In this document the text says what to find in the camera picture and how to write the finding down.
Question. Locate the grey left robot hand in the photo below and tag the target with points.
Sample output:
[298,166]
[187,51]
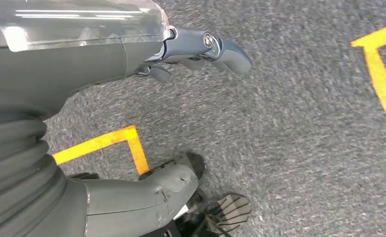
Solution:
[65,49]

